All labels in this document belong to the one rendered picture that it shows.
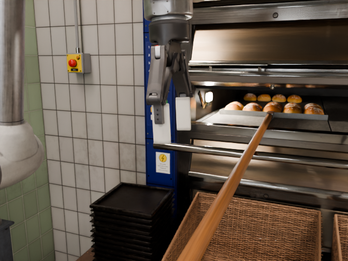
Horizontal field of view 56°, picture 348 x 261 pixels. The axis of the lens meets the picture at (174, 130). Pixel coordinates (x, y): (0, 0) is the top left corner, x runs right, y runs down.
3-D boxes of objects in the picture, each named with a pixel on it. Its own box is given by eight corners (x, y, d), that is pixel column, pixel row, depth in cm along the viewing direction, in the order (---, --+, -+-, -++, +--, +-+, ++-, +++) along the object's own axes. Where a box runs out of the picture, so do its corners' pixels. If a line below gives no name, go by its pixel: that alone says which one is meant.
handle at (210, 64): (187, 76, 140) (188, 76, 141) (266, 77, 128) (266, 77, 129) (188, 62, 140) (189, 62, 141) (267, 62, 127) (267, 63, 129)
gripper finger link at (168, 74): (180, 56, 60) (178, 51, 59) (169, 106, 54) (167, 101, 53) (160, 57, 61) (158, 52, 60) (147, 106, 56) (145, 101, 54)
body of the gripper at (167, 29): (157, 25, 65) (160, 73, 66) (140, 19, 57) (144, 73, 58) (194, 22, 62) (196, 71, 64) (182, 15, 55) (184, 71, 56)
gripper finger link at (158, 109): (163, 93, 55) (157, 95, 52) (164, 123, 56) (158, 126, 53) (155, 93, 55) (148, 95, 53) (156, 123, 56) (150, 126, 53)
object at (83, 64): (75, 72, 174) (74, 53, 172) (91, 72, 171) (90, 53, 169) (66, 73, 168) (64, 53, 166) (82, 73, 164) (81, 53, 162)
